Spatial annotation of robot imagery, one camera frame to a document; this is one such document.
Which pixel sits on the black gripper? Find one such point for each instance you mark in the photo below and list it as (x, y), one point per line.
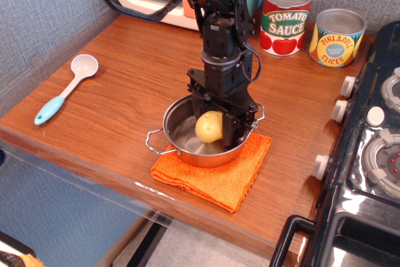
(223, 86)

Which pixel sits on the yellow toy potato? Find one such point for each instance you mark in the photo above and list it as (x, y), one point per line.
(209, 127)

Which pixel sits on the small steel pot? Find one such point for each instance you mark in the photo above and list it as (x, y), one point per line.
(179, 127)

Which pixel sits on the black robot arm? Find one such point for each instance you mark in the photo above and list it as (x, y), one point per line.
(224, 25)

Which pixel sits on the orange woven cloth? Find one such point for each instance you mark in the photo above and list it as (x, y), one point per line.
(225, 186)

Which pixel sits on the white stove knob lower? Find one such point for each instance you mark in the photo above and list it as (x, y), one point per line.
(319, 167)

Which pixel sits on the white stove knob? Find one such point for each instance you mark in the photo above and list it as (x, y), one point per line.
(319, 167)
(339, 110)
(347, 86)

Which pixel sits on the white stove knob middle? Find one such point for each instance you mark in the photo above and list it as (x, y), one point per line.
(339, 110)

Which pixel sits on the tomato sauce can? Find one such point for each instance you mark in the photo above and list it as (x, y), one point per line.
(283, 25)

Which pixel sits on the white stove knob upper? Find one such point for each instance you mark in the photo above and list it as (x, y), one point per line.
(347, 86)

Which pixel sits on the pineapple slices can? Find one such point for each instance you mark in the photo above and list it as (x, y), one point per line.
(336, 37)

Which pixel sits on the black toy stove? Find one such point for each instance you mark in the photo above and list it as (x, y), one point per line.
(357, 221)

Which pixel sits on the orange object bottom left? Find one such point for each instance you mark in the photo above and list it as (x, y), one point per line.
(24, 260)

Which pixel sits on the white spoon teal handle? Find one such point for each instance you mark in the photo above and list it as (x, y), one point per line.
(82, 66)

